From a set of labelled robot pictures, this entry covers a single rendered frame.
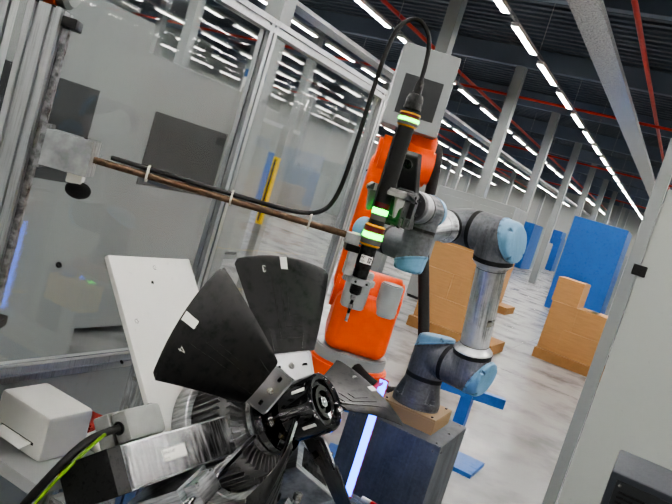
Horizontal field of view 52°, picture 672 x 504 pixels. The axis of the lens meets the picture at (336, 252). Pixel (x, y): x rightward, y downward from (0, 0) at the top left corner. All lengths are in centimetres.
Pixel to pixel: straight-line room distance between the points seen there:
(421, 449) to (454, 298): 751
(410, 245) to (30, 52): 90
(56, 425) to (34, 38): 82
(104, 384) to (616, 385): 205
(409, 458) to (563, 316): 862
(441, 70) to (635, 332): 293
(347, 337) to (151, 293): 393
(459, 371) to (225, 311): 100
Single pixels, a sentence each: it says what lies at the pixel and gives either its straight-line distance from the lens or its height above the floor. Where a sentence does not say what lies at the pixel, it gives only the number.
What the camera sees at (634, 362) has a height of 129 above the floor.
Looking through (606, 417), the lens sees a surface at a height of 103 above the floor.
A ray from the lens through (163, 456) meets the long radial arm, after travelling 126.
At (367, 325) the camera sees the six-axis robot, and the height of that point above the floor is 64.
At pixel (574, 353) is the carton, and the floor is 24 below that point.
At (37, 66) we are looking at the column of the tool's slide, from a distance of 145.
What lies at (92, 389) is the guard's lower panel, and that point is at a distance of 205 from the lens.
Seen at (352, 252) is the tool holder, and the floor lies 151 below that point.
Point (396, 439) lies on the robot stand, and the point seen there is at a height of 97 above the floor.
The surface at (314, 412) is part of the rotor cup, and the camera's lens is 135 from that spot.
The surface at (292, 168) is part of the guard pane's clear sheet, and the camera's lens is 247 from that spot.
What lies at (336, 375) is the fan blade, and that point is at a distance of 168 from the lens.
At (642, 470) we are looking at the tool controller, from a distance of 171.
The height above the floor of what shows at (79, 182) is 150.
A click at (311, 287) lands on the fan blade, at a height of 140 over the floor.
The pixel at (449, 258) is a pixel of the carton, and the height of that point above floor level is 105.
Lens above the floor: 165
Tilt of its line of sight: 6 degrees down
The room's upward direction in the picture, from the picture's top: 17 degrees clockwise
